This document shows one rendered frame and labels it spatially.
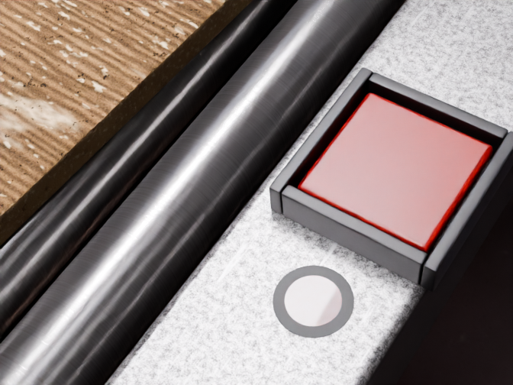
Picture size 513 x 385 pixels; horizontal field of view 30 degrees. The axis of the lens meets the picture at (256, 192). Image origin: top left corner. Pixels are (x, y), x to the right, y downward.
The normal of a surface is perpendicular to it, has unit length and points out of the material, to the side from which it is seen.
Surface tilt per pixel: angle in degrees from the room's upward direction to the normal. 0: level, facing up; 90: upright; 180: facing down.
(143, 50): 0
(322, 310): 0
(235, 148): 32
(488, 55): 0
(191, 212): 40
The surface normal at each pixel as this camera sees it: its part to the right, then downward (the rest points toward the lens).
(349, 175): -0.07, -0.57
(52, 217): 0.49, -0.16
